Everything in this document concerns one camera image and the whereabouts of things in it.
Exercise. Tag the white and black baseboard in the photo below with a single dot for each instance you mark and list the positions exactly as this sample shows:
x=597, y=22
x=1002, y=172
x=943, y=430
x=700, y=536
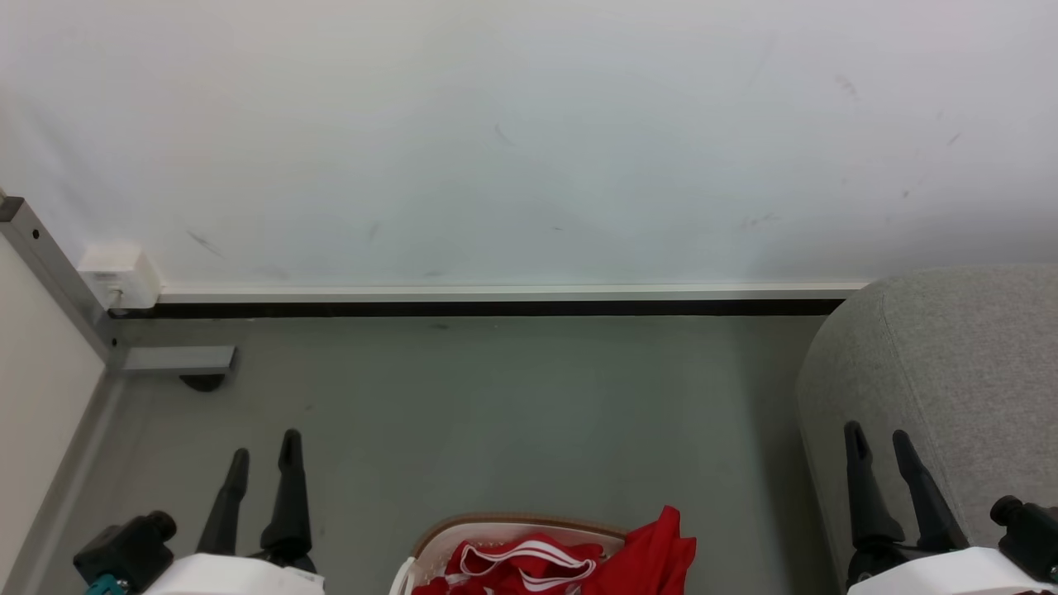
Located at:
x=496, y=300

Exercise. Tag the grey fabric sofa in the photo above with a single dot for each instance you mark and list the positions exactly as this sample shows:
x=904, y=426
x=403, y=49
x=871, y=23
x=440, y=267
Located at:
x=950, y=372

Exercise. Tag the red white-striped garment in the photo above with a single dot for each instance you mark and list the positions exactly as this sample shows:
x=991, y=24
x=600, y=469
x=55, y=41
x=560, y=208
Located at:
x=645, y=558

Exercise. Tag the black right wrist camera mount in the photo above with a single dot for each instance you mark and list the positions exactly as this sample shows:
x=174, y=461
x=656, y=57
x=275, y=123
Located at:
x=1029, y=537

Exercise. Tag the grey metal partition frame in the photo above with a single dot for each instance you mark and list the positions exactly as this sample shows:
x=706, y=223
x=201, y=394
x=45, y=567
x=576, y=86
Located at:
x=50, y=264

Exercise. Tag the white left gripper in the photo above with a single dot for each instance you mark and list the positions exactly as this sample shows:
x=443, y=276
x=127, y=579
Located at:
x=235, y=576

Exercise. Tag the white laundry basket brown rim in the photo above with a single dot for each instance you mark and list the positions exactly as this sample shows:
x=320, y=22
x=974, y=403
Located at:
x=496, y=533

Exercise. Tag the white wall junction box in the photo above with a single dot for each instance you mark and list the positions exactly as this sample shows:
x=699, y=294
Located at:
x=120, y=274

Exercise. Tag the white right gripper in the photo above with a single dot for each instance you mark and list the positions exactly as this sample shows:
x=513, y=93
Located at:
x=950, y=573

